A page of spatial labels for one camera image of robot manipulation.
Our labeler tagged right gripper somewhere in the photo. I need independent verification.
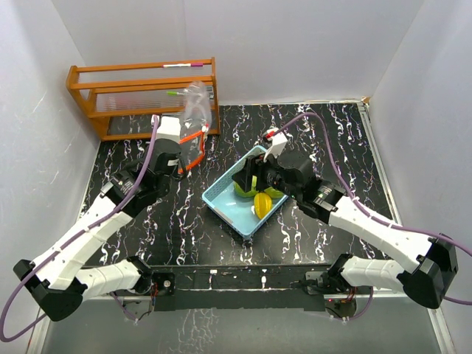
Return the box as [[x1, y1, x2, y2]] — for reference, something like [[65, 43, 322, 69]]
[[232, 147, 300, 201]]

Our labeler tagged green cabbage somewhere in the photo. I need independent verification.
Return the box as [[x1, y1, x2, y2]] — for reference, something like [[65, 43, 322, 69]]
[[233, 182, 259, 198], [264, 187, 285, 199]]

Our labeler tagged clear zip top bag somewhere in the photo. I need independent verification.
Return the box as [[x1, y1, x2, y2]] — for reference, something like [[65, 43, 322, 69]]
[[179, 81, 213, 172]]

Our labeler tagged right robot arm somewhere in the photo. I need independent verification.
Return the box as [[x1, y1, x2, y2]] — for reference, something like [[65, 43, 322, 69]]
[[232, 153, 458, 309]]

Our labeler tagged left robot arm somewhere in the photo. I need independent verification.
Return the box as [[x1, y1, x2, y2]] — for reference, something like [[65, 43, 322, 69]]
[[13, 139, 184, 322]]

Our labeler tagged yellow star fruit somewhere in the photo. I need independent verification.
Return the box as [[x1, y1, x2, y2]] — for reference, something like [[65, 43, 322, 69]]
[[254, 192, 272, 220]]

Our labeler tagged light blue plastic basket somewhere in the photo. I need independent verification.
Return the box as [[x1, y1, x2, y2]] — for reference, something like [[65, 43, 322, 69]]
[[202, 145, 288, 239]]

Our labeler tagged wooden shelf rack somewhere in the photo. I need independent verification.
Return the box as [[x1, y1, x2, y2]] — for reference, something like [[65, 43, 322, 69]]
[[66, 58, 221, 142]]

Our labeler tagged white pink pen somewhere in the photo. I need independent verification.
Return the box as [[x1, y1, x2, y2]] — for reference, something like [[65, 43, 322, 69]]
[[162, 63, 204, 69]]

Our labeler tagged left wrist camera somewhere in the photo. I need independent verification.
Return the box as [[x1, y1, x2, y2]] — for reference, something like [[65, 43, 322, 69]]
[[151, 114, 181, 143]]

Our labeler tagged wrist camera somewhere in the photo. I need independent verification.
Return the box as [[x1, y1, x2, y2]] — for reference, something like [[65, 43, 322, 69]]
[[263, 128, 288, 162], [151, 114, 181, 143]]

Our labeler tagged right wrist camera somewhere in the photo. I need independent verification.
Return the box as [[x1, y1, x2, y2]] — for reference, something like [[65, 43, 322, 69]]
[[263, 128, 288, 162]]

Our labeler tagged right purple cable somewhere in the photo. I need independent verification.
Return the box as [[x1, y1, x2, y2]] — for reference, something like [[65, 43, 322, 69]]
[[263, 112, 472, 322]]

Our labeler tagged purple cable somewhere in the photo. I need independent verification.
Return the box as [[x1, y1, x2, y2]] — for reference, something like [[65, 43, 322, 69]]
[[0, 114, 162, 340], [263, 112, 472, 322]]

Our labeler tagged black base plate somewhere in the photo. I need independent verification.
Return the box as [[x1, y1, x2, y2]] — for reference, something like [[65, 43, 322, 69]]
[[110, 263, 358, 313]]

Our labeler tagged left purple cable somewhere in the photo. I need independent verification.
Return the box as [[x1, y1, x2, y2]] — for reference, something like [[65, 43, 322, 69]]
[[0, 114, 162, 340]]

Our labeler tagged aluminium frame rail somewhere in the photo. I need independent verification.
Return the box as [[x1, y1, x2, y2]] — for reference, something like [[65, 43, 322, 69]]
[[27, 268, 457, 354]]

